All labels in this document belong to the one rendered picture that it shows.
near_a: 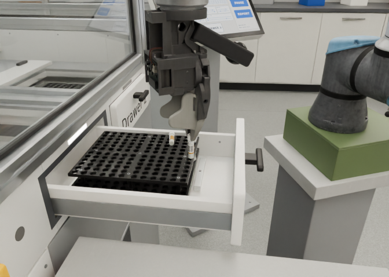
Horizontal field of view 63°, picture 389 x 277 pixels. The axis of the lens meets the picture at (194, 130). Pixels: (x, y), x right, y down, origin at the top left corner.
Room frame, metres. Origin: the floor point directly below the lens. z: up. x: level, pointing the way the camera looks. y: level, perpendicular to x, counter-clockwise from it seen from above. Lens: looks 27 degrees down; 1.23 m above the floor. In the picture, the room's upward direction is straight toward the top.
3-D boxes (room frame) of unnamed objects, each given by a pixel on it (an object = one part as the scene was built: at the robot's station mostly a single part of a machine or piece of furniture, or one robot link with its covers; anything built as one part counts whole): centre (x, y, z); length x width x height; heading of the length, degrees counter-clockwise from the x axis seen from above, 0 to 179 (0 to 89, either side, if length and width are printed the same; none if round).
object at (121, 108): (0.89, 0.19, 0.87); 0.29 x 0.02 x 0.11; 172
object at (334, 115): (0.80, -0.39, 0.91); 0.15 x 0.15 x 0.10
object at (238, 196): (0.53, -0.09, 0.87); 0.29 x 0.02 x 0.11; 172
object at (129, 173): (0.56, 0.11, 0.87); 0.22 x 0.18 x 0.06; 82
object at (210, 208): (0.56, 0.12, 0.86); 0.40 x 0.26 x 0.06; 82
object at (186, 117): (0.46, 0.01, 1.02); 0.06 x 0.03 x 0.09; 114
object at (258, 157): (0.53, -0.11, 0.91); 0.07 x 0.04 x 0.01; 172
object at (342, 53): (0.79, -0.40, 1.03); 0.13 x 0.12 x 0.14; 22
